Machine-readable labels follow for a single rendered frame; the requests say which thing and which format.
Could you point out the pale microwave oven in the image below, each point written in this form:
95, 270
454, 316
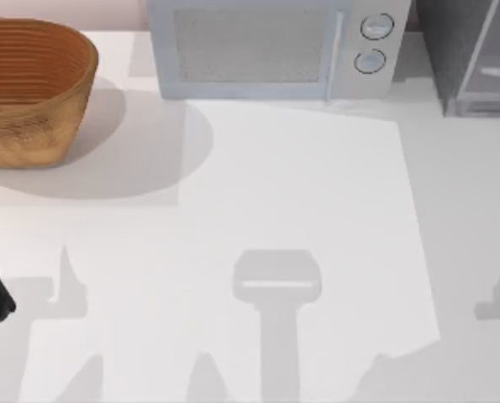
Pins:
394, 63

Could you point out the brown wicker basket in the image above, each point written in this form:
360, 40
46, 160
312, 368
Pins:
27, 121

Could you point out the round microwave knob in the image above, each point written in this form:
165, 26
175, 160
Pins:
376, 25
370, 61

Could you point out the microwave oven door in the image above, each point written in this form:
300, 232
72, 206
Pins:
249, 46

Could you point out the grey cabinet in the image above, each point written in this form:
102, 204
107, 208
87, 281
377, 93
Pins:
455, 54

